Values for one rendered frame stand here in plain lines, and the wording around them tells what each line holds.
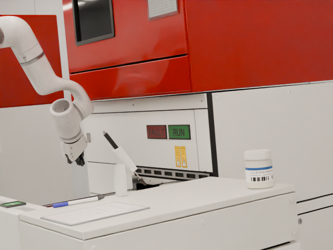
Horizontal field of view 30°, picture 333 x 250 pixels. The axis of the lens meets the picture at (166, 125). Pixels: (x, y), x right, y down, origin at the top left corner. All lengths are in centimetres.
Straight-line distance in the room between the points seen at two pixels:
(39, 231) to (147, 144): 79
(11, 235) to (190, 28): 78
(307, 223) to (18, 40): 115
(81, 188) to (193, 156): 409
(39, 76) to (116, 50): 28
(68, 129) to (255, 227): 93
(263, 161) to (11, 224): 67
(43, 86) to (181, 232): 93
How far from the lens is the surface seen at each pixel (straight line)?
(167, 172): 210
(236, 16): 201
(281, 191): 162
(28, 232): 155
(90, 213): 147
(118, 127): 233
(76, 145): 235
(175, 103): 202
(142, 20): 206
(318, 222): 226
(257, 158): 160
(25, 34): 212
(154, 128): 213
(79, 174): 601
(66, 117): 221
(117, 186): 169
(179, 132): 201
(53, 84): 218
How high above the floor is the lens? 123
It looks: 3 degrees down
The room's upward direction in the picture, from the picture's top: 5 degrees counter-clockwise
